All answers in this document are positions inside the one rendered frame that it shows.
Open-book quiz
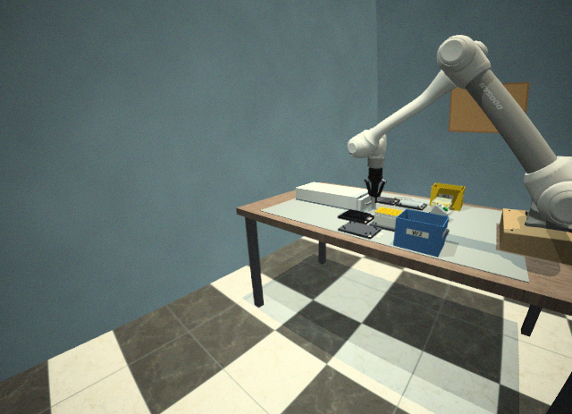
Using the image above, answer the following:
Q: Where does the blue bin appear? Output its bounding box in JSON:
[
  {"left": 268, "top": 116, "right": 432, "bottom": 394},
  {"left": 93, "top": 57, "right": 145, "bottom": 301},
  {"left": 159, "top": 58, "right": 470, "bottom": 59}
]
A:
[{"left": 393, "top": 209, "right": 449, "bottom": 257}]

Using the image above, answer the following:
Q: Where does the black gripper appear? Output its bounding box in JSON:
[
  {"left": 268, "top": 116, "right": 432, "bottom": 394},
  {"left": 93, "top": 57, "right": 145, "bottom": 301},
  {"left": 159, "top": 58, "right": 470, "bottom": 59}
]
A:
[{"left": 364, "top": 167, "right": 386, "bottom": 209}]

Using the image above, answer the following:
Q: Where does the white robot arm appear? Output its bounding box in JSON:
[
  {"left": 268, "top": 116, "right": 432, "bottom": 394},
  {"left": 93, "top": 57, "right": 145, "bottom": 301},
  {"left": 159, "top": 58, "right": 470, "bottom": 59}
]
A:
[{"left": 347, "top": 35, "right": 572, "bottom": 232}]

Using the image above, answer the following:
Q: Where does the pale grey bench mat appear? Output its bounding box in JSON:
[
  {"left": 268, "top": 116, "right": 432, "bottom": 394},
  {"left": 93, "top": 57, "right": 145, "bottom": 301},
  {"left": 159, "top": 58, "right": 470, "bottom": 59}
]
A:
[{"left": 260, "top": 199, "right": 529, "bottom": 283}]

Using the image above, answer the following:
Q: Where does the yellow open-top bin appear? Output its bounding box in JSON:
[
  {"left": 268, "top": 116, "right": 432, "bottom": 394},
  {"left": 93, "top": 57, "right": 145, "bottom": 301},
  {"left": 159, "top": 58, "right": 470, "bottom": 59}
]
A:
[{"left": 429, "top": 183, "right": 465, "bottom": 211}]

